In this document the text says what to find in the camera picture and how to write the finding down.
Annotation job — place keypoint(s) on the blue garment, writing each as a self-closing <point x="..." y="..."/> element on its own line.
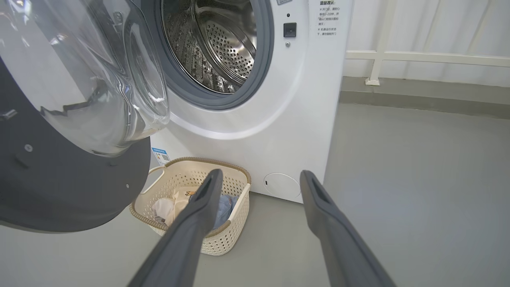
<point x="225" y="209"/>

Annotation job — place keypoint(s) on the blue energy label sticker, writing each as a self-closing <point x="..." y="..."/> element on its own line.
<point x="160" y="156"/>

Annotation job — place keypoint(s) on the cream perforated laundry basket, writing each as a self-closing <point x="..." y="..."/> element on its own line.
<point x="235" y="235"/>

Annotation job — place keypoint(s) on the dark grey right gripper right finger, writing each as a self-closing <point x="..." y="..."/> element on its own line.
<point x="342" y="247"/>

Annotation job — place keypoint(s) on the white front-load washing machine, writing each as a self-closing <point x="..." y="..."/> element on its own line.
<point x="287" y="119"/>

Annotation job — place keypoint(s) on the dark round glass washer door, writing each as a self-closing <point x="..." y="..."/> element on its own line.
<point x="59" y="179"/>

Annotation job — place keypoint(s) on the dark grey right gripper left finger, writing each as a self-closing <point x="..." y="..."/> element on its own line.
<point x="191" y="239"/>

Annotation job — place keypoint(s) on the round white filter cover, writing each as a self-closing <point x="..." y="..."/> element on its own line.
<point x="283" y="185"/>

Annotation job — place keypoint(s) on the white garment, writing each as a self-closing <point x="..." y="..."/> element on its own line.
<point x="175" y="205"/>

